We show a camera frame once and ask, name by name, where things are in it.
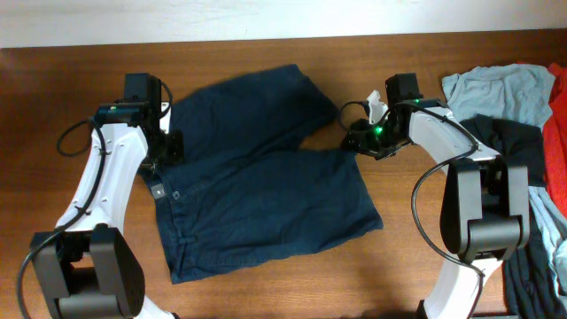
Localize red garment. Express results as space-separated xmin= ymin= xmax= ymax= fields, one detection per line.
xmin=543 ymin=63 xmax=567 ymax=216

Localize light grey t-shirt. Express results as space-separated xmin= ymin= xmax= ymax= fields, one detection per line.
xmin=441 ymin=64 xmax=555 ymax=128

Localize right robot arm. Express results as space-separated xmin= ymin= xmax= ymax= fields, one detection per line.
xmin=341 ymin=73 xmax=530 ymax=319

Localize navy blue shorts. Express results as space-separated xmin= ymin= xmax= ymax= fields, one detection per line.
xmin=142 ymin=65 xmax=383 ymax=284

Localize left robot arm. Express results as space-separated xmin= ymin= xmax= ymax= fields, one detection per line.
xmin=19 ymin=73 xmax=183 ymax=318

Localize black garment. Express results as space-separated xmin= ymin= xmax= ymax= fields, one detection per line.
xmin=460 ymin=113 xmax=567 ymax=319

